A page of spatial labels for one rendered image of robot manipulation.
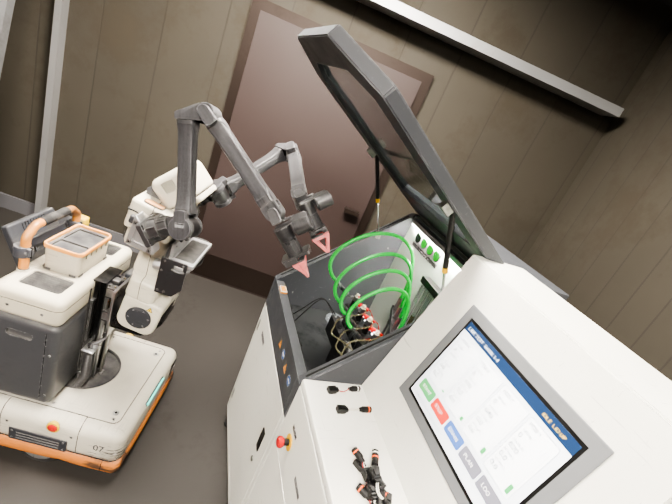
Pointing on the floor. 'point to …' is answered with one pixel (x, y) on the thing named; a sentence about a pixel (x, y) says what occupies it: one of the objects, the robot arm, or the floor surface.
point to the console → (581, 338)
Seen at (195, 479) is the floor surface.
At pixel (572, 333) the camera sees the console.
